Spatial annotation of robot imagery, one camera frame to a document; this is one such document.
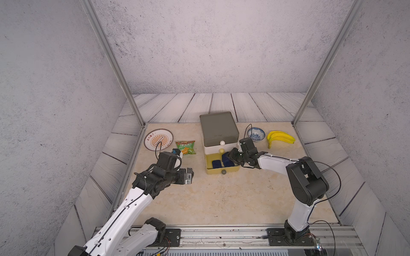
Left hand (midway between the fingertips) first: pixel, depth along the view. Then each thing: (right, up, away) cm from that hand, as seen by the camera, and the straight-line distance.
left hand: (187, 173), depth 75 cm
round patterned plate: (-25, +15, +36) cm, 46 cm away
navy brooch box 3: (+19, +4, +17) cm, 26 cm away
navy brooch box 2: (+22, 0, +18) cm, 28 cm away
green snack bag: (-5, +10, +26) cm, 29 cm away
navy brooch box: (+15, +1, +21) cm, 25 cm away
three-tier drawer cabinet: (+16, +17, +12) cm, 26 cm away
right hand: (+21, +6, +19) cm, 29 cm away
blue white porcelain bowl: (+42, +18, +36) cm, 59 cm away
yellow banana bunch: (+57, +17, +32) cm, 68 cm away
